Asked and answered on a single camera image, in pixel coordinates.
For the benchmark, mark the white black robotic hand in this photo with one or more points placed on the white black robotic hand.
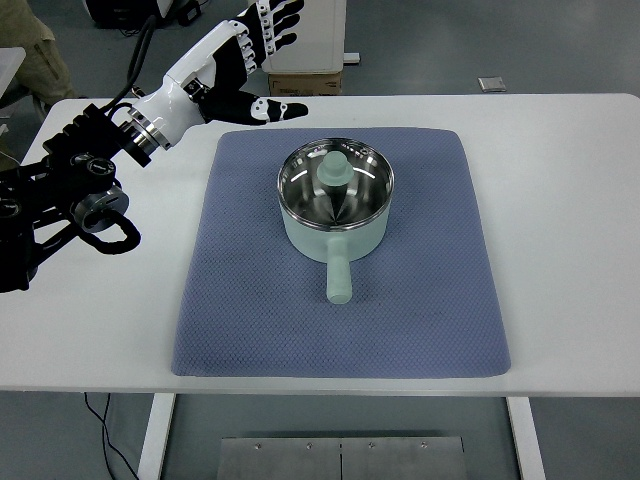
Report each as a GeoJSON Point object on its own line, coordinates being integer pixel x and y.
{"type": "Point", "coordinates": [205, 84]}

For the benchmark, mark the green pot with glass lid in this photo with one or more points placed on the green pot with glass lid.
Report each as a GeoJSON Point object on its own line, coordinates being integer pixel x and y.
{"type": "Point", "coordinates": [335, 196]}

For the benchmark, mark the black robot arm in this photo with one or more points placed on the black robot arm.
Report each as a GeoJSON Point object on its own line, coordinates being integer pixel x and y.
{"type": "Point", "coordinates": [73, 192]}

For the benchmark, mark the cardboard box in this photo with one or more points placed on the cardboard box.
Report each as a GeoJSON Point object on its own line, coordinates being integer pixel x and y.
{"type": "Point", "coordinates": [305, 84]}

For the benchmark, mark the person in beige clothes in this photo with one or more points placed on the person in beige clothes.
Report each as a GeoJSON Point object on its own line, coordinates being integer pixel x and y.
{"type": "Point", "coordinates": [43, 71]}

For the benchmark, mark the white side table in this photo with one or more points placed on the white side table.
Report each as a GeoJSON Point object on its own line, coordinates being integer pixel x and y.
{"type": "Point", "coordinates": [10, 62]}

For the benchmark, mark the small grey floor plate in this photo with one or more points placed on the small grey floor plate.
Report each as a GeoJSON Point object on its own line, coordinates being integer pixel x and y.
{"type": "Point", "coordinates": [493, 84]}

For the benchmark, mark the blue quilted mat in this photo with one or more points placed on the blue quilted mat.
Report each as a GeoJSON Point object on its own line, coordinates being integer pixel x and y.
{"type": "Point", "coordinates": [424, 303]}

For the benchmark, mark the left white table leg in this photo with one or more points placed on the left white table leg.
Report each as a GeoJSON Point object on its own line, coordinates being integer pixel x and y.
{"type": "Point", "coordinates": [156, 436]}

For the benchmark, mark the white table leg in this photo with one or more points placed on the white table leg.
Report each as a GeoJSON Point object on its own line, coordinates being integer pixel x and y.
{"type": "Point", "coordinates": [156, 436]}
{"type": "Point", "coordinates": [525, 439]}

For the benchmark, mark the metal floor plate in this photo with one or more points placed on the metal floor plate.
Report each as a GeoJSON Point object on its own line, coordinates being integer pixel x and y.
{"type": "Point", "coordinates": [343, 458]}

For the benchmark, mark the right white table leg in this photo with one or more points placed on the right white table leg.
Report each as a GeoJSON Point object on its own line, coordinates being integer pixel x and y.
{"type": "Point", "coordinates": [525, 439]}

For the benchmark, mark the white pedestal column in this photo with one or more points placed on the white pedestal column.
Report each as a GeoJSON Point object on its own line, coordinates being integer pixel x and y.
{"type": "Point", "coordinates": [319, 47]}

